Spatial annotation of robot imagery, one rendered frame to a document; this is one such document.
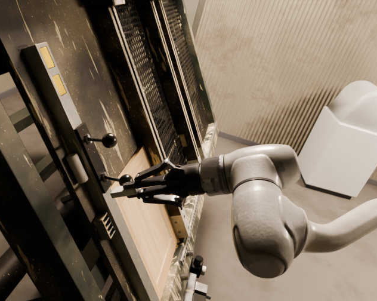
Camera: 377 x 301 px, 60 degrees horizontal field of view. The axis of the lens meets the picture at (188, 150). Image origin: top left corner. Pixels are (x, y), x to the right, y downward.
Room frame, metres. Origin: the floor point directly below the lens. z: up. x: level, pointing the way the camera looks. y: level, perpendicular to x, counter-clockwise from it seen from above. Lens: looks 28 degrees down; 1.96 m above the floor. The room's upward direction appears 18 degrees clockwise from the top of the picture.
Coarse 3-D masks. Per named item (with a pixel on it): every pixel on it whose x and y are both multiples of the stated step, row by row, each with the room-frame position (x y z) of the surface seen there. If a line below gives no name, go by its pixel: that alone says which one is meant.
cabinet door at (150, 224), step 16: (144, 160) 1.12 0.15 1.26; (128, 208) 0.87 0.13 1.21; (144, 208) 0.97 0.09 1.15; (160, 208) 1.10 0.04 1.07; (128, 224) 0.83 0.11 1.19; (144, 224) 0.93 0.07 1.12; (160, 224) 1.05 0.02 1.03; (144, 240) 0.88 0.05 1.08; (160, 240) 1.00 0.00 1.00; (176, 240) 1.13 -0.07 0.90; (144, 256) 0.84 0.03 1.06; (160, 256) 0.95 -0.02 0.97; (160, 272) 0.89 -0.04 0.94; (160, 288) 0.85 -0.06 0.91
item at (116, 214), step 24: (24, 48) 0.74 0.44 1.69; (48, 48) 0.78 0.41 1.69; (48, 72) 0.74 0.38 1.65; (48, 96) 0.74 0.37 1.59; (72, 120) 0.75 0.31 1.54; (72, 144) 0.74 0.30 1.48; (96, 192) 0.73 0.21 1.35; (120, 216) 0.77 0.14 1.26; (120, 240) 0.73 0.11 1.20; (144, 288) 0.73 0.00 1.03
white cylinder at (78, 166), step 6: (72, 156) 0.71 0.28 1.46; (78, 156) 0.72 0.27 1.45; (72, 162) 0.70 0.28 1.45; (78, 162) 0.71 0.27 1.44; (72, 168) 0.70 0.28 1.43; (78, 168) 0.70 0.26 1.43; (78, 174) 0.70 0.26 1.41; (84, 174) 0.71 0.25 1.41; (78, 180) 0.70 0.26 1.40; (84, 180) 0.70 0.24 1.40
